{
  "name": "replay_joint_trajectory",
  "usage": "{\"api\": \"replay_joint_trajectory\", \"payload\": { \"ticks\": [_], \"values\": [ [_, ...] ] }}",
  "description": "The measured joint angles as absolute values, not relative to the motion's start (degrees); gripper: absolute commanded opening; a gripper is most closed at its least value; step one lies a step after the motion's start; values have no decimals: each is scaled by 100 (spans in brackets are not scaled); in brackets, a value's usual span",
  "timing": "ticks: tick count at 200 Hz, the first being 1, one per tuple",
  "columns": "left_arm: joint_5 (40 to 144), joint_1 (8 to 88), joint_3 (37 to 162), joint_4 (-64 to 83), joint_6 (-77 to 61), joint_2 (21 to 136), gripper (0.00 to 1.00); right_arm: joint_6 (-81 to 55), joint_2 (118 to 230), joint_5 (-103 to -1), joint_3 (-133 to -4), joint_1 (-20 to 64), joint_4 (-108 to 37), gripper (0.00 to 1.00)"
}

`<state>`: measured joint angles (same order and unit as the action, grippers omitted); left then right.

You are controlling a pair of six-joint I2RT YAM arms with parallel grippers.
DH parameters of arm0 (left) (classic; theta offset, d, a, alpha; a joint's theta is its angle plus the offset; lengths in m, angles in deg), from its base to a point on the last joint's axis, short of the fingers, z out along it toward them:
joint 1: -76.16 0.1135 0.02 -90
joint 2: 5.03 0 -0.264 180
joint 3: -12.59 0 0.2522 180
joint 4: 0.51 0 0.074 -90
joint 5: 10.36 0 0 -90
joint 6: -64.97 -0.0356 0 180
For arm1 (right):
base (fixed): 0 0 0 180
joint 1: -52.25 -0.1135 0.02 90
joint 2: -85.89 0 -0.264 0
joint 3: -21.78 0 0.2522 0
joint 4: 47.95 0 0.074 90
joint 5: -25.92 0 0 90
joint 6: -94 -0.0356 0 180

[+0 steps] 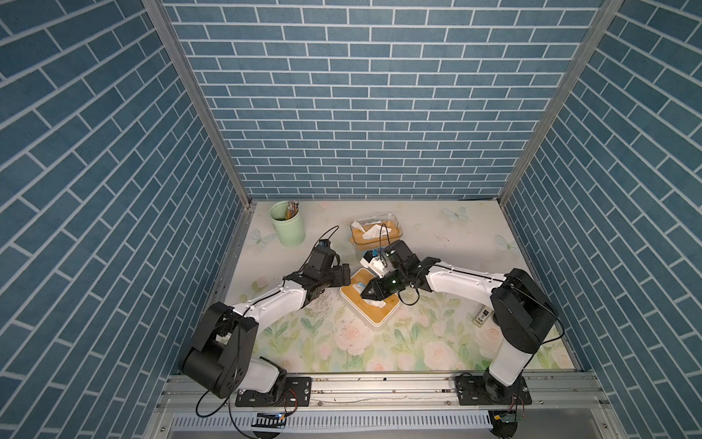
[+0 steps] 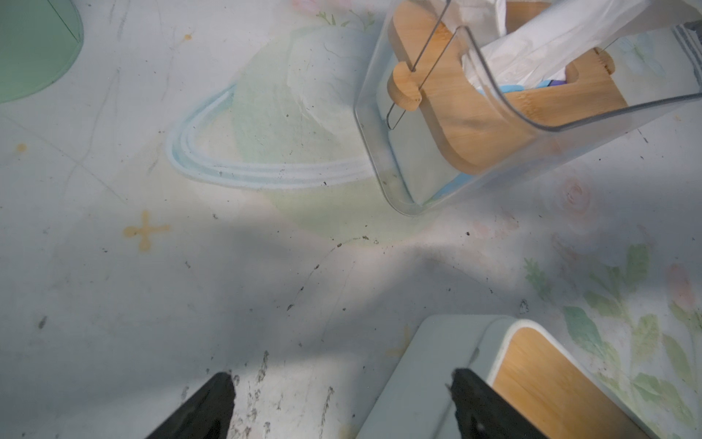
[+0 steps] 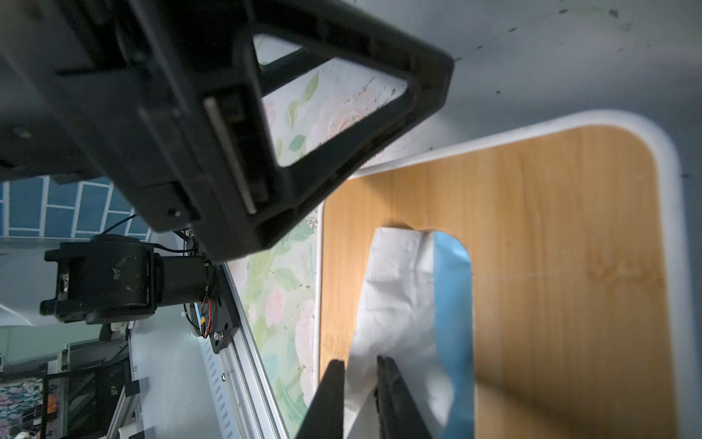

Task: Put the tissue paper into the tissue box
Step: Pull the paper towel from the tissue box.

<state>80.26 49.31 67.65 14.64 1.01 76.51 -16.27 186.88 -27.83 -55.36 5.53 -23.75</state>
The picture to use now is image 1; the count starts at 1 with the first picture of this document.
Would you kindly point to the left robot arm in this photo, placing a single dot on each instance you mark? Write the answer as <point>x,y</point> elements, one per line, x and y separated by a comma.
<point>219,354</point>

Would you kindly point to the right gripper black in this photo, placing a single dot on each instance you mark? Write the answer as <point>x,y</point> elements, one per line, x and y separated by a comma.
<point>378,293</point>

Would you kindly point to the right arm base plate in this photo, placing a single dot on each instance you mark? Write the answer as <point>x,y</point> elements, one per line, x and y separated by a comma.
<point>486,390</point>

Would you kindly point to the white plastic box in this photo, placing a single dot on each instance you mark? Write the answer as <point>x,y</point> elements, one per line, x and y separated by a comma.
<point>374,317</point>

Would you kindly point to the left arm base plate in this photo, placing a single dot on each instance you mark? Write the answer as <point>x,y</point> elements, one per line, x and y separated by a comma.
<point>294,391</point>

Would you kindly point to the white box with bamboo lid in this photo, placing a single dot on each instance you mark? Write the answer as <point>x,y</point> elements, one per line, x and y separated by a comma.
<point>362,275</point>

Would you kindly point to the green pencil cup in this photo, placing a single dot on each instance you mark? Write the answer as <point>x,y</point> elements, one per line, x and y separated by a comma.
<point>290,233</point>

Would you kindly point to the blue tissue pack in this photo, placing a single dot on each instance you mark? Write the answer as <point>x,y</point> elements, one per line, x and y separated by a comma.
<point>373,230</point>
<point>359,287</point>

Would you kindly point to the bundle of coloured pencils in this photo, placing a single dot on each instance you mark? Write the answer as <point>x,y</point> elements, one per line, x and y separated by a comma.
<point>292,209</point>

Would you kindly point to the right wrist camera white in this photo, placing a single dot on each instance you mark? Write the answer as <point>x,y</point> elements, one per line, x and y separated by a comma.
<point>374,261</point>

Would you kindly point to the aluminium mounting rail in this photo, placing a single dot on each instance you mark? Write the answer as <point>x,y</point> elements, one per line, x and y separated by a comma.
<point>560,390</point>

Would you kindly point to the clear plastic tissue box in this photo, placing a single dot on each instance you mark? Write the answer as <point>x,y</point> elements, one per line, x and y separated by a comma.
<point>374,232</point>

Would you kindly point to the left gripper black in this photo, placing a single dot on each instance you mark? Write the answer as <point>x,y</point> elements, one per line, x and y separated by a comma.
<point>336,271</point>

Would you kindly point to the small grey remote device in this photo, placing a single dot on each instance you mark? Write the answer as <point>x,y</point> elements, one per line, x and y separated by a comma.
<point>482,316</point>

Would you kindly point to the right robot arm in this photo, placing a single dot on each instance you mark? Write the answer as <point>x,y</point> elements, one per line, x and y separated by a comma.
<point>519,307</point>

